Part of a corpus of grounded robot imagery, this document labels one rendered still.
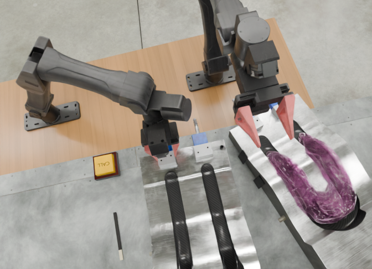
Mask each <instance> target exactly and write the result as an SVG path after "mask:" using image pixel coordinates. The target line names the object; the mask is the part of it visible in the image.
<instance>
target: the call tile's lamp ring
mask: <svg viewBox="0 0 372 269"><path fill-rule="evenodd" d="M107 154H114V158H115V167H116V173H113V174H108V175H103V176H100V177H96V175H95V163H94V157H99V156H104V155H107ZM107 154H102V155H99V156H93V164H94V177H95V179H100V178H105V177H110V176H113V175H118V166H117V157H116V152H112V153H107Z"/></svg>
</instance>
